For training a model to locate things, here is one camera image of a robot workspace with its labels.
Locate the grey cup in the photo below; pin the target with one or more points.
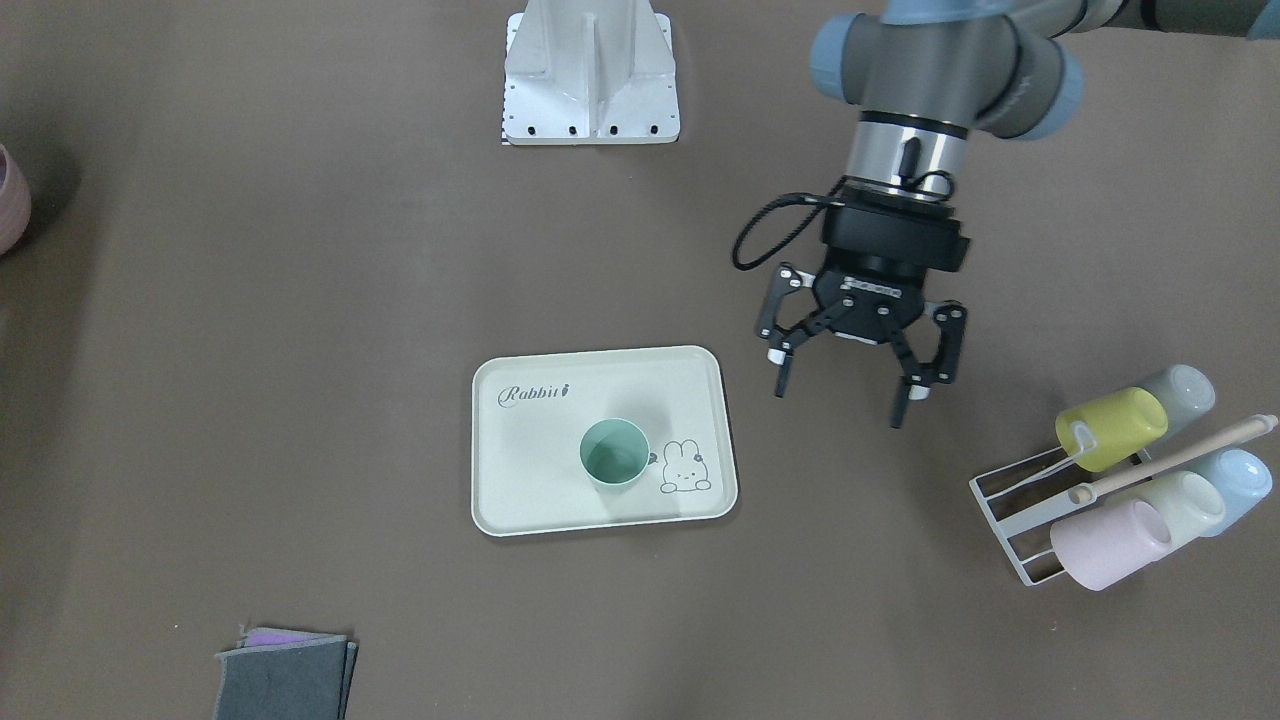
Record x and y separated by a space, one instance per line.
1184 392

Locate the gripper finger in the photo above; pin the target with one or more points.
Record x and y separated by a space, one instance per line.
783 341
918 378

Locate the cream rabbit tray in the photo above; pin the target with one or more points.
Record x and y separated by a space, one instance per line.
529 414

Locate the grey folded cloth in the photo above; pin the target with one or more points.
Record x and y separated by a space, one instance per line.
276 673

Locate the green cup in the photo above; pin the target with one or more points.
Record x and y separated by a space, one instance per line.
614 451

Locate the white wire cup rack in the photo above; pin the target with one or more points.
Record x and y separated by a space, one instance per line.
1022 501

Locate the pink cup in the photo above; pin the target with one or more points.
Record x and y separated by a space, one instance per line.
1099 547

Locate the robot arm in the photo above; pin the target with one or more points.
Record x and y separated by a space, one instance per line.
924 75

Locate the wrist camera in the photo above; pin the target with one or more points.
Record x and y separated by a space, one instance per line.
874 237

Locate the white cup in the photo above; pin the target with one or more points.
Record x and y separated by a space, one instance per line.
1188 503

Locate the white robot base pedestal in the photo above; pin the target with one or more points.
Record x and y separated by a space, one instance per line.
589 73

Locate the pink bowl with ice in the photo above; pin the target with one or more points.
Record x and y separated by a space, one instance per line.
16 202

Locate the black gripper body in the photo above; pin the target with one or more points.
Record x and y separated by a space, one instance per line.
866 307

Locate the blue cup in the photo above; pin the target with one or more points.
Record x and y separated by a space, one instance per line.
1241 478

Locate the yellow cup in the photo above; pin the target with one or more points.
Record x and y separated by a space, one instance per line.
1123 423

